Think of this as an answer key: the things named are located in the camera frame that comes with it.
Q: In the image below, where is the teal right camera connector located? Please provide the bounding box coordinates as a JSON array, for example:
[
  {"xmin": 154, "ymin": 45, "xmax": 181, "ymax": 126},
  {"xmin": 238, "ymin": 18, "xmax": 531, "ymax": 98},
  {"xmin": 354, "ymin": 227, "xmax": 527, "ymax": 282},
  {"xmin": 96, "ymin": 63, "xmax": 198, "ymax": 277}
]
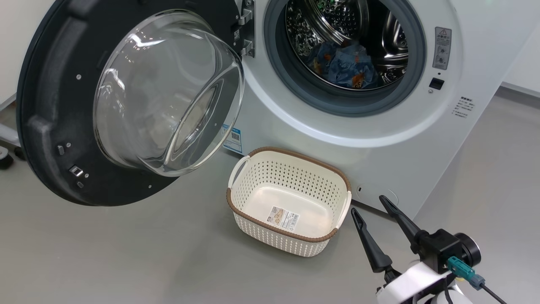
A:
[{"xmin": 446, "ymin": 256, "xmax": 486, "ymax": 291}]

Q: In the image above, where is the grey rubber door gasket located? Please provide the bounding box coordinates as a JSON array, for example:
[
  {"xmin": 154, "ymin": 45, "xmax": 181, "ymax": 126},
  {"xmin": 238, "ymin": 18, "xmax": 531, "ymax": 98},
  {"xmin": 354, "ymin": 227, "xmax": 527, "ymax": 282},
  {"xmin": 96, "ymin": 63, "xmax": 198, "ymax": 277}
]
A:
[{"xmin": 264, "ymin": 0, "xmax": 427, "ymax": 117}]

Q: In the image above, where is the round filter cover flap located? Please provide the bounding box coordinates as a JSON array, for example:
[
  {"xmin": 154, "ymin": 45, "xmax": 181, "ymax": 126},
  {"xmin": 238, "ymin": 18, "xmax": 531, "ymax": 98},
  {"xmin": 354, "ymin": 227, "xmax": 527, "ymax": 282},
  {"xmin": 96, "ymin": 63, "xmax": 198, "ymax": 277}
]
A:
[{"xmin": 356, "ymin": 185, "xmax": 400, "ymax": 208}]

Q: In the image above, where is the black round washing machine door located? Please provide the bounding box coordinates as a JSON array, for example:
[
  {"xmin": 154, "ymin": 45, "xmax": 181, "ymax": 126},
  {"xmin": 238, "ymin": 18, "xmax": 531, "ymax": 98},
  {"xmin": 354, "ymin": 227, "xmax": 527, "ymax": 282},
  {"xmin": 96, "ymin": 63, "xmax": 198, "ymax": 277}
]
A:
[{"xmin": 16, "ymin": 0, "xmax": 256, "ymax": 207}]

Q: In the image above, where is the blue and white energy sticker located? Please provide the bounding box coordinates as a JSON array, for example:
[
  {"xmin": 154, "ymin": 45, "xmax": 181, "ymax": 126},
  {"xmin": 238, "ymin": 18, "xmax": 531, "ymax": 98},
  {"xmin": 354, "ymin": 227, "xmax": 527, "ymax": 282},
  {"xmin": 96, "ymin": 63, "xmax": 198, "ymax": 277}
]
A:
[{"xmin": 222, "ymin": 124, "xmax": 243, "ymax": 155}]

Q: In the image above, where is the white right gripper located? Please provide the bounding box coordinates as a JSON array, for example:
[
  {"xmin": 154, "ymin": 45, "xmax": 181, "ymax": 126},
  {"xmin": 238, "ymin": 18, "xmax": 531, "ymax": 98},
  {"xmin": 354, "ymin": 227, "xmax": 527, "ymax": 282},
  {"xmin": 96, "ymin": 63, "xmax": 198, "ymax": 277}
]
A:
[{"xmin": 351, "ymin": 195, "xmax": 457, "ymax": 304}]

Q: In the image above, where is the white washing machine body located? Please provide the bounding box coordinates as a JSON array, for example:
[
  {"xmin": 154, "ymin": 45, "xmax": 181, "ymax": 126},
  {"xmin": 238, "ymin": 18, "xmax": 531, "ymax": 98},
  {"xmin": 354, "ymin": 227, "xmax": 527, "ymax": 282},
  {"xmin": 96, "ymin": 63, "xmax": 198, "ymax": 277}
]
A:
[{"xmin": 222, "ymin": 0, "xmax": 540, "ymax": 218}]

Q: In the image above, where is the blue and cream cartoon garment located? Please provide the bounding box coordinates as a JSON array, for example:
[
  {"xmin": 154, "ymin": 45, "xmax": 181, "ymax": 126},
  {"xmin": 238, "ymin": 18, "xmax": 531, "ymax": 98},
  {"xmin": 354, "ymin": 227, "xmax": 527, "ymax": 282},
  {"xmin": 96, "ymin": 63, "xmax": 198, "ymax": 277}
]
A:
[{"xmin": 311, "ymin": 41, "xmax": 351, "ymax": 83}]

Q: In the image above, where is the grey warning label sticker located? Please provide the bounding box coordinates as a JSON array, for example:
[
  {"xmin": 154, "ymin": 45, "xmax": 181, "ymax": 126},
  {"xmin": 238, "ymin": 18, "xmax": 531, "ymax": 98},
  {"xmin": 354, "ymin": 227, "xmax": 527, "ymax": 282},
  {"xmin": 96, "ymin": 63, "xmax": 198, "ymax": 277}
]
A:
[{"xmin": 432, "ymin": 27, "xmax": 452, "ymax": 71}]

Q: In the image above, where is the cream perforated laundry basket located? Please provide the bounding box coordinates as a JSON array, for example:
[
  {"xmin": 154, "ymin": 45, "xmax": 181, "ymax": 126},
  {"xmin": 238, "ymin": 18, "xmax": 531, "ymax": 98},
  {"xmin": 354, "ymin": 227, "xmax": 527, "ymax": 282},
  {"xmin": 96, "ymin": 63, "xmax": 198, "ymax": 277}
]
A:
[{"xmin": 227, "ymin": 147, "xmax": 352, "ymax": 258}]

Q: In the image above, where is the basket product label sticker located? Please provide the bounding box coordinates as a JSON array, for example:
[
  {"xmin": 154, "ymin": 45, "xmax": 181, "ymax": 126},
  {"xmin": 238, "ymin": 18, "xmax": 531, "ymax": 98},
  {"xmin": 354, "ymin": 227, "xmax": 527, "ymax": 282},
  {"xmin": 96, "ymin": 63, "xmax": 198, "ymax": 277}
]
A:
[{"xmin": 267, "ymin": 206, "xmax": 300, "ymax": 232}]

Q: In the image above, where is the blue cartoon-print garment with face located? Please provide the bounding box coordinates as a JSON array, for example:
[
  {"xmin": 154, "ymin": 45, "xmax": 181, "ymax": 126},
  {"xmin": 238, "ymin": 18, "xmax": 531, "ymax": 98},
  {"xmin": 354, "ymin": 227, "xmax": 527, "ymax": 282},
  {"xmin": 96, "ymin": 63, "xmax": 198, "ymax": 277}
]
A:
[{"xmin": 327, "ymin": 44, "xmax": 380, "ymax": 90}]

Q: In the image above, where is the stainless steel washer drum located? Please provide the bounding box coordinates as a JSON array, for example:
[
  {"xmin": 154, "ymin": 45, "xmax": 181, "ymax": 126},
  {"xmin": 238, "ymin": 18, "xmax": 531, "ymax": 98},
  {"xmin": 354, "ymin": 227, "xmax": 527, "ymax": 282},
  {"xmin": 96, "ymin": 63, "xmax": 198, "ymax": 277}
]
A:
[{"xmin": 285, "ymin": 0, "xmax": 410, "ymax": 91}]

